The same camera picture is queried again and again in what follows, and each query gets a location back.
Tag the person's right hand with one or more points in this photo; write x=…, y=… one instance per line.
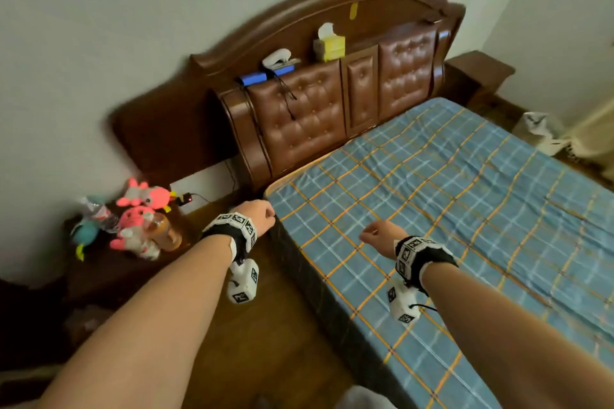
x=384, y=236

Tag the person's left hand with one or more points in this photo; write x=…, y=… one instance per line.
x=256, y=214

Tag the blue plaid bed sheet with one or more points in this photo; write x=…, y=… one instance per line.
x=455, y=207

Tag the person's left forearm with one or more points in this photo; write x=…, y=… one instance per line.
x=144, y=332

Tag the person's right forearm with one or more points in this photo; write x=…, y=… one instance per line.
x=518, y=346

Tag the person's right leg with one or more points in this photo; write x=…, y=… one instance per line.
x=364, y=399

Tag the black power adapter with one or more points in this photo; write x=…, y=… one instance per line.
x=185, y=199

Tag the amber plastic bottle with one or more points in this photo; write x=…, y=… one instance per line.
x=165, y=233

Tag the pink round plush toy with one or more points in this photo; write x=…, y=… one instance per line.
x=132, y=226

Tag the white blue flat item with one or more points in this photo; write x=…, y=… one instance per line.
x=254, y=78

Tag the clear plastic bottle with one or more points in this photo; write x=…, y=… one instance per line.
x=98, y=212

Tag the teal plush toy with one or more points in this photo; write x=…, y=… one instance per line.
x=86, y=233

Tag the yellow tissue box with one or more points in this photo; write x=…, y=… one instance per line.
x=330, y=47

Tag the white lined trash bin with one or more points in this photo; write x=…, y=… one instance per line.
x=539, y=128

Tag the small yellow tag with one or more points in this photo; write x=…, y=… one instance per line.
x=353, y=11

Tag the white black marker wrist camera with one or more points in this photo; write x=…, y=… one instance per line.
x=230, y=231
x=427, y=253

